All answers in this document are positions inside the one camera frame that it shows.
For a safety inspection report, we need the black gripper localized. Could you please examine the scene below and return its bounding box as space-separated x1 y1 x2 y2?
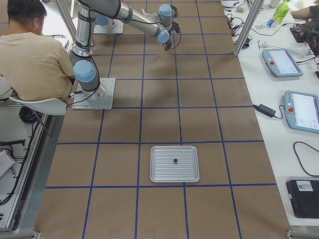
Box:
163 41 172 50

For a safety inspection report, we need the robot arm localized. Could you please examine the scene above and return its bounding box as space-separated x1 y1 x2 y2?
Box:
70 4 104 101
75 0 175 50

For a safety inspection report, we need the silver metal tray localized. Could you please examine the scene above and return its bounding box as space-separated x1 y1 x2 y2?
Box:
150 145 200 183

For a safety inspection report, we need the white curved plastic part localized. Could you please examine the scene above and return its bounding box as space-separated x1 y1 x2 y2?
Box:
141 8 150 16

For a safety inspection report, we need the black power adapter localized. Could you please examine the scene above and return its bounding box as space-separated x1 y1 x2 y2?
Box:
253 104 276 118

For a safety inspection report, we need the far teach pendant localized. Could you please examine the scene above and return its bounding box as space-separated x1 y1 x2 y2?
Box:
262 49 304 78

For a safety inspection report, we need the teach pendant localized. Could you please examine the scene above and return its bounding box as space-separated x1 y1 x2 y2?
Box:
283 91 319 133
262 49 304 78

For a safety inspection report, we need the green plastic bottle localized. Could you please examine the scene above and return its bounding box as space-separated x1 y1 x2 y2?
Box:
272 0 290 24

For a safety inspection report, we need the white chair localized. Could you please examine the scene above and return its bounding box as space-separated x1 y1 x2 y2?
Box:
0 76 67 140

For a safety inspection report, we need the seated person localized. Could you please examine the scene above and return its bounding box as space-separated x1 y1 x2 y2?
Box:
0 0 75 102

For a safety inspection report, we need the near teach pendant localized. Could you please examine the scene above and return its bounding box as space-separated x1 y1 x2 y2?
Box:
283 91 319 133

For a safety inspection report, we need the black box device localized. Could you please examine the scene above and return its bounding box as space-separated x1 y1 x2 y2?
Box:
286 180 319 219

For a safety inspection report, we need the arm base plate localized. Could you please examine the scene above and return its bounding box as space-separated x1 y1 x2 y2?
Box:
71 78 116 110
94 19 124 35

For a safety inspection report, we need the aluminium frame post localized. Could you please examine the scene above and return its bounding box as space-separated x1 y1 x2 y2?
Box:
233 0 264 56

